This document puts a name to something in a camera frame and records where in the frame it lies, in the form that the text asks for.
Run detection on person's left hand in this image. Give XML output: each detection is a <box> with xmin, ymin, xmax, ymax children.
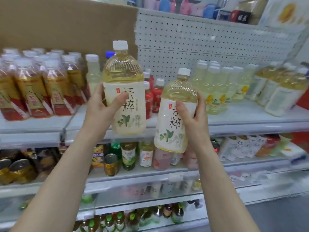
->
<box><xmin>81</xmin><ymin>82</ymin><xmax>127</xmax><ymax>139</ymax></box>

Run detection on person's right hand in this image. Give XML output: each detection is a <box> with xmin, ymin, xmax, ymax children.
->
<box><xmin>175</xmin><ymin>92</ymin><xmax>214</xmax><ymax>155</ymax></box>

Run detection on large pale tea bottle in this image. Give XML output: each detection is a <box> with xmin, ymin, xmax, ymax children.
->
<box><xmin>102</xmin><ymin>40</ymin><xmax>147</xmax><ymax>136</ymax></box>
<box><xmin>154</xmin><ymin>68</ymin><xmax>199</xmax><ymax>154</ymax></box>

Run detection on person's left forearm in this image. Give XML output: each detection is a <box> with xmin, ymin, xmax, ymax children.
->
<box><xmin>10</xmin><ymin>129</ymin><xmax>107</xmax><ymax>232</ymax></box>

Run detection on person's right forearm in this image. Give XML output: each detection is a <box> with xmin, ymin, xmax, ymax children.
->
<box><xmin>194</xmin><ymin>147</ymin><xmax>261</xmax><ymax>232</ymax></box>

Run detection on group of red drink bottles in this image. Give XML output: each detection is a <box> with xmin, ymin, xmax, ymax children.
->
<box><xmin>143</xmin><ymin>68</ymin><xmax>165</xmax><ymax>120</ymax></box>

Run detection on cloudy drink bottle white cap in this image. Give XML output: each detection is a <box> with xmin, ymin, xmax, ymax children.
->
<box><xmin>85</xmin><ymin>54</ymin><xmax>102</xmax><ymax>97</ymax></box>

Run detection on row of yellow-flower label bottles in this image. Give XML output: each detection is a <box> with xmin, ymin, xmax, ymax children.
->
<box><xmin>193</xmin><ymin>60</ymin><xmax>259</xmax><ymax>116</ymax></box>

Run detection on green plastic bottle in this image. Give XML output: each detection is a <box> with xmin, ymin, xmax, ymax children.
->
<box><xmin>111</xmin><ymin>140</ymin><xmax>122</xmax><ymax>160</ymax></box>

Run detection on pink drink bottle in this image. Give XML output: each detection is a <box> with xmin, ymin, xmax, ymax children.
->
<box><xmin>153</xmin><ymin>147</ymin><xmax>173</xmax><ymax>171</ymax></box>

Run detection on green-label tea bottle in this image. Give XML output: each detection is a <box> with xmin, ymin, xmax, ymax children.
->
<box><xmin>121</xmin><ymin>142</ymin><xmax>137</xmax><ymax>171</ymax></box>

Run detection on white-label small drink bottle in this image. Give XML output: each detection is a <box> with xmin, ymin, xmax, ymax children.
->
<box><xmin>139</xmin><ymin>141</ymin><xmax>154</xmax><ymax>167</ymax></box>

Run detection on yellow snack packet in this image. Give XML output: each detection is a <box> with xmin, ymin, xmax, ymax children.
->
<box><xmin>91</xmin><ymin>145</ymin><xmax>104</xmax><ymax>168</ymax></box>

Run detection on white metal shelving unit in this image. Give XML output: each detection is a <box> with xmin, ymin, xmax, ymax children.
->
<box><xmin>0</xmin><ymin>8</ymin><xmax>309</xmax><ymax>232</ymax></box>

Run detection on gold tin can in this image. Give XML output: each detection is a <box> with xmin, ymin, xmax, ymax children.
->
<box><xmin>104</xmin><ymin>153</ymin><xmax>119</xmax><ymax>177</ymax></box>

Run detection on row of white-label tea bottles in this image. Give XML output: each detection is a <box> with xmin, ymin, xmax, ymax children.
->
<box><xmin>219</xmin><ymin>135</ymin><xmax>266</xmax><ymax>161</ymax></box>

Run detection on white pegboard back panel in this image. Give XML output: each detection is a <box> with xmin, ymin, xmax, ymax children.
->
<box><xmin>135</xmin><ymin>8</ymin><xmax>309</xmax><ymax>81</ymax></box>

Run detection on row of small pale bottles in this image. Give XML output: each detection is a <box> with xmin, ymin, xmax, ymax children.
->
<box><xmin>145</xmin><ymin>178</ymin><xmax>203</xmax><ymax>199</ymax></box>

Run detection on group of red-gold label bottles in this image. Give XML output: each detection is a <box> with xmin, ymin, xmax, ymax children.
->
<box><xmin>0</xmin><ymin>48</ymin><xmax>88</xmax><ymax>122</ymax></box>

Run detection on orange drink bottles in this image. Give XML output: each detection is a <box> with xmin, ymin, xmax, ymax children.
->
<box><xmin>255</xmin><ymin>134</ymin><xmax>281</xmax><ymax>158</ymax></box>

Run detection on brown cardboard panel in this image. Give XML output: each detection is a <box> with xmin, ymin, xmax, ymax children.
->
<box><xmin>0</xmin><ymin>0</ymin><xmax>139</xmax><ymax>61</ymax></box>

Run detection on row of big tea bottles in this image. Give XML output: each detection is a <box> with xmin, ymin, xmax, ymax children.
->
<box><xmin>246</xmin><ymin>61</ymin><xmax>309</xmax><ymax>117</ymax></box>

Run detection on row of pink and blue cups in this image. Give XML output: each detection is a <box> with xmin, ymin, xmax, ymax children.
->
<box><xmin>142</xmin><ymin>0</ymin><xmax>219</xmax><ymax>19</ymax></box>

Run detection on red and black box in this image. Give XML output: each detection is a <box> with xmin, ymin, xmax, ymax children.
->
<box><xmin>229</xmin><ymin>10</ymin><xmax>252</xmax><ymax>24</ymax></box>

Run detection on row of dark green-cap bottles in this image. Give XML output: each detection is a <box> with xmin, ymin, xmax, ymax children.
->
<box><xmin>72</xmin><ymin>202</ymin><xmax>187</xmax><ymax>232</ymax></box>

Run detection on group of gold-lid cans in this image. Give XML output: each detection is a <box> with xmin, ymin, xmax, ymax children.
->
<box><xmin>0</xmin><ymin>150</ymin><xmax>38</xmax><ymax>186</ymax></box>

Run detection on white carton with yellow print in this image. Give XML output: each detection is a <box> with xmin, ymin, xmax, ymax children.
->
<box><xmin>258</xmin><ymin>0</ymin><xmax>309</xmax><ymax>30</ymax></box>

